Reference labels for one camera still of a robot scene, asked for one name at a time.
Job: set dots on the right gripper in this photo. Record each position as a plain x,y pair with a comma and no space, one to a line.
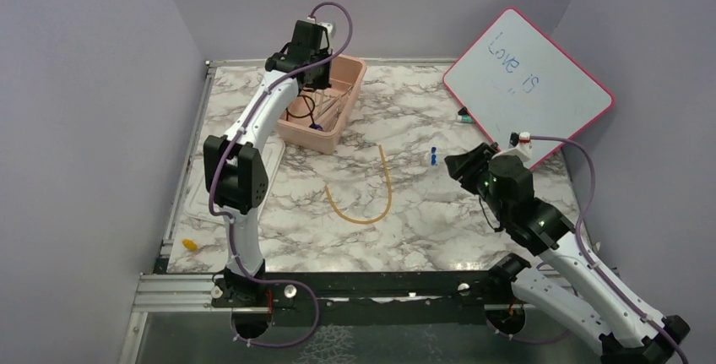
469,163

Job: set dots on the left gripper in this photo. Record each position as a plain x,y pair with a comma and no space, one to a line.
323,83

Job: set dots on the clay pipe triangle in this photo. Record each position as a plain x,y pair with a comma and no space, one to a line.
325,102

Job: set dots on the black wire tripod stand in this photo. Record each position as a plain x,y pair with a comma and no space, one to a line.
302,108

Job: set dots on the blue base measuring cylinder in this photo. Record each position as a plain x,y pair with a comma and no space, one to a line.
316,126

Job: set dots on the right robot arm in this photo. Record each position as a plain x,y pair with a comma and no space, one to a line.
600,310

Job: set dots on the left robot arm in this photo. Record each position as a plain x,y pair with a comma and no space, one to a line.
235,175

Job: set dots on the pink plastic bin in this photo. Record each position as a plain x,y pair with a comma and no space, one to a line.
344,72

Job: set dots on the green whiteboard marker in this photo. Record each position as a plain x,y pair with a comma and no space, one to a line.
464,117

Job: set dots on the pink framed whiteboard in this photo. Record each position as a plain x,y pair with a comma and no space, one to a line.
514,78

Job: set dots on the small yellow object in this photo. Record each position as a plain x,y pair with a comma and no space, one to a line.
189,245

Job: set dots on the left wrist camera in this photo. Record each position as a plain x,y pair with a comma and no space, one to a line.
329,27

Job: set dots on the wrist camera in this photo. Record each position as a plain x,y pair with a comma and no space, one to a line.
329,27
520,145

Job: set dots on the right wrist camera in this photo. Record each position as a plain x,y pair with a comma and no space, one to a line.
520,145

